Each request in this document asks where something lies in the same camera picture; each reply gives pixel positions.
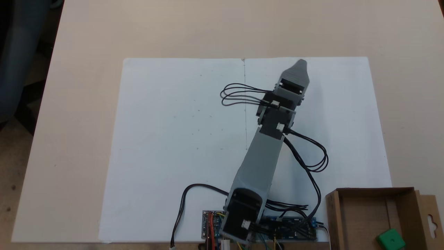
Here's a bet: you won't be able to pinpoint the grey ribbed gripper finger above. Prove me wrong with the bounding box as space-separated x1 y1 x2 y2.
280 59 310 88

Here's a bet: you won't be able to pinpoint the green dice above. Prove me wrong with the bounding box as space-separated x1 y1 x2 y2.
376 228 407 250

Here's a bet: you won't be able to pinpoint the white paper sheet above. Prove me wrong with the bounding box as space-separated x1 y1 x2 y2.
243 56 393 243
99 57 247 243

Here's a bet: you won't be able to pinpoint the blue circuit board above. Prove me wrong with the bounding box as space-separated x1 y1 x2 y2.
258 216 318 242

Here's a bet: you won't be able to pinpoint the brown cardboard box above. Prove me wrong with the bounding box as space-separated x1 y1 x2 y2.
325 187 444 250

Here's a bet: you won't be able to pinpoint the grey circuit board, red LED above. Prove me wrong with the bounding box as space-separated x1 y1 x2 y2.
202 210 227 241

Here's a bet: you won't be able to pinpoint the dark blue chair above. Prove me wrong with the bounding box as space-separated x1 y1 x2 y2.
0 0 65 134

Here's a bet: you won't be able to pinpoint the black gripper motor cable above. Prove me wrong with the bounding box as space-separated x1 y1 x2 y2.
220 83 275 107

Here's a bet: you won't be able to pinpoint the black wrist motor cable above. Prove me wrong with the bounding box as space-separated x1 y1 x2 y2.
284 129 329 173

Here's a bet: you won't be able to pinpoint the black arm base cable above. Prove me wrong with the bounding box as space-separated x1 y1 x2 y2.
264 139 322 228

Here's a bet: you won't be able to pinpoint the orange wire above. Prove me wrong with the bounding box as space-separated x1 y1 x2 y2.
207 212 215 250

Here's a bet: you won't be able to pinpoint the long black power cable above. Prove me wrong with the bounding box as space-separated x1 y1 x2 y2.
170 184 230 249

